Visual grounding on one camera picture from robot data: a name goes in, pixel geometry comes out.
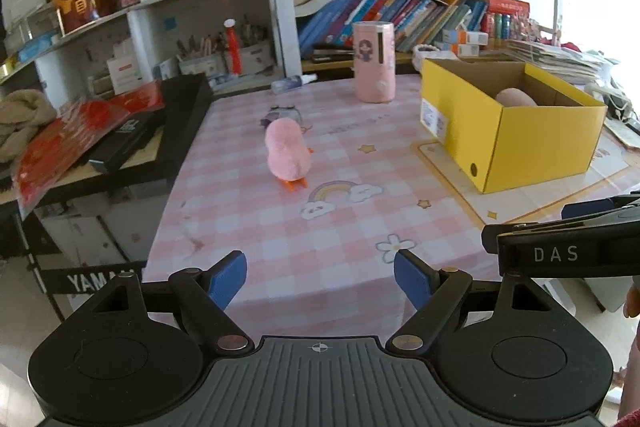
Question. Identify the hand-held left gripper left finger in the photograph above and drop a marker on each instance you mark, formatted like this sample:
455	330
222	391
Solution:
230	277

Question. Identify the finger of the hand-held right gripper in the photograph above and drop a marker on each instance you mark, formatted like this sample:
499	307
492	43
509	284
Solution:
600	247
600	206

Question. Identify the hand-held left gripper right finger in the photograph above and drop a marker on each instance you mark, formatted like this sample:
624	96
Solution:
412	282

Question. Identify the yellow cardboard box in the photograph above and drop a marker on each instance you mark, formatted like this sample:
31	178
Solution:
540	147

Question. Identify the pale pink plush toy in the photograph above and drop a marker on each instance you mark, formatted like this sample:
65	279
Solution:
515	98

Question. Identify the pink plush chick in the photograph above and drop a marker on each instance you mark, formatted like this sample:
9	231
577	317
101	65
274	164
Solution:
287	152

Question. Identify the person's right hand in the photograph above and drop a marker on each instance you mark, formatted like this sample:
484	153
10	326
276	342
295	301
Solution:
634	299

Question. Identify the cream desk mat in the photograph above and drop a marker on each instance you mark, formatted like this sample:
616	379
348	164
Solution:
540	207

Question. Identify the pink checked tablecloth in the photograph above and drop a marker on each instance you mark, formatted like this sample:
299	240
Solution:
320	227

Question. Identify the stack of papers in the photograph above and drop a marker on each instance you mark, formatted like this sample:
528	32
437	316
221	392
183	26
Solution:
555	62

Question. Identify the black flat box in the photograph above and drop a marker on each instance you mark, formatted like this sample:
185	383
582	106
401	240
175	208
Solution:
165	122

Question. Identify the small grey toy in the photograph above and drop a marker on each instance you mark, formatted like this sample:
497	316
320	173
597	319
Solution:
282	114

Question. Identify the small clear spray bottle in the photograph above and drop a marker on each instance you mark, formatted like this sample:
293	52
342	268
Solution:
292	84

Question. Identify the red glossy packet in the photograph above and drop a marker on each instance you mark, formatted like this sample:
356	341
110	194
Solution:
75	132

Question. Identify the white pen holder box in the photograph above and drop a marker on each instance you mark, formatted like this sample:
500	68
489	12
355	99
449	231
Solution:
202	64

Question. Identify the pink cylindrical dispenser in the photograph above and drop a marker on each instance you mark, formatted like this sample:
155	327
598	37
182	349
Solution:
374	67

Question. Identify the red thick dictionary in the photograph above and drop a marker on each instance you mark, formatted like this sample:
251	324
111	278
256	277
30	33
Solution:
507	5

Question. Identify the white quilted handbag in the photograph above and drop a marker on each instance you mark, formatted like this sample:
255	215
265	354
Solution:
435	54

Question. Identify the red spray bottle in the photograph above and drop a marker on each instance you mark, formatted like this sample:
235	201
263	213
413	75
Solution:
233	49

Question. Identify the white box with red label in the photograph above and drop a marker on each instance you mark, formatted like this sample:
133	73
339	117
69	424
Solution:
124	74

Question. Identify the beige knitted cloth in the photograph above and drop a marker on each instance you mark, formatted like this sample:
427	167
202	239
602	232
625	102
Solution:
22	117

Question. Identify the row of colourful books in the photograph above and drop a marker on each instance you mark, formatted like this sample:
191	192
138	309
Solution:
400	17

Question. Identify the white wooden bookshelf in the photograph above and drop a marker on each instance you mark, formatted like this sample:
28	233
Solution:
277	7

